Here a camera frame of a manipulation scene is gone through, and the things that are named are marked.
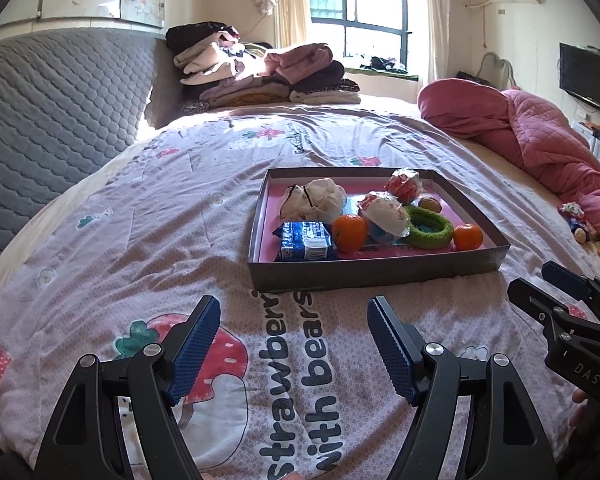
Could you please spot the shallow grey cardboard box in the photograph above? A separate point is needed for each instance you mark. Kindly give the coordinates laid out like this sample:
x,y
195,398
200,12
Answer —
x,y
380,272

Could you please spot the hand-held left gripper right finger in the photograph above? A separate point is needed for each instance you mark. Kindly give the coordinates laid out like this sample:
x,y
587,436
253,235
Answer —
x,y
392,350

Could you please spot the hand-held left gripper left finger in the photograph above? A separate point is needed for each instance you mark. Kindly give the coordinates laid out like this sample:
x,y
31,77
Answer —
x,y
195,350

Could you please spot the pink quilt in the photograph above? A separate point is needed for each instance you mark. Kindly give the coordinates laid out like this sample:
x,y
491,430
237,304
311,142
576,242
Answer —
x,y
530,130

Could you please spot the pile of folded clothes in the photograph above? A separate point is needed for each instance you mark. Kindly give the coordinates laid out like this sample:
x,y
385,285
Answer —
x,y
290,60

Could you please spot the orange tangerine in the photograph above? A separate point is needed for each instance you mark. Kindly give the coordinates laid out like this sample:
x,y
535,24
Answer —
x,y
350,234
468,237

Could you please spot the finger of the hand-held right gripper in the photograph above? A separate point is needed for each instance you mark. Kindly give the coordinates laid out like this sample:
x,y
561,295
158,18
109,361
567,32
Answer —
x,y
530,297
567,280

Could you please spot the person's right hand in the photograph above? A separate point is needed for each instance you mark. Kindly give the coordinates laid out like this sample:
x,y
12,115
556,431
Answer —
x,y
578,400

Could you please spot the cream curtain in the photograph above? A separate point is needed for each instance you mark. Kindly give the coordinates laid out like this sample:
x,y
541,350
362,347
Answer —
x,y
290,0
435,20

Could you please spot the translucent white plastic bag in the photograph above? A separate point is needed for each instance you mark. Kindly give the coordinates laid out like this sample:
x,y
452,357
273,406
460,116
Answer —
x,y
320,200

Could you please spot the grey quilted headboard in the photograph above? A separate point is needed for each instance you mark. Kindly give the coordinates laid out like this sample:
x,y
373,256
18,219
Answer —
x,y
55,120

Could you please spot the dark clothes on windowsill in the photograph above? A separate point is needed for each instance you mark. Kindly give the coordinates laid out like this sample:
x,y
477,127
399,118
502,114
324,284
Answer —
x,y
382,64

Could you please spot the strawberry printed blanket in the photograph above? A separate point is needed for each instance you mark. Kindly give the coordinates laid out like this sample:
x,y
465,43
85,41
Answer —
x,y
130,235

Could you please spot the black television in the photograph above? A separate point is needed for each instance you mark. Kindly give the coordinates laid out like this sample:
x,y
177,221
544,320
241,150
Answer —
x,y
587,77

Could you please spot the white egg-shaped package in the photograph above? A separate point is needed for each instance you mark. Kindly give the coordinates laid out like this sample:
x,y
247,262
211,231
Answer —
x,y
387,215

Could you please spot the red egg-shaped package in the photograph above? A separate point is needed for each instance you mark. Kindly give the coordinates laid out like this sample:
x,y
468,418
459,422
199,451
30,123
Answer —
x,y
405,187

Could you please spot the small toy figure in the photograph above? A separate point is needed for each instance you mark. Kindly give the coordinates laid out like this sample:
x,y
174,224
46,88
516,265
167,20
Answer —
x,y
575,215

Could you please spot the blue snack packet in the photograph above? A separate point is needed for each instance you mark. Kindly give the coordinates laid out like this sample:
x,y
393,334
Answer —
x,y
300,240

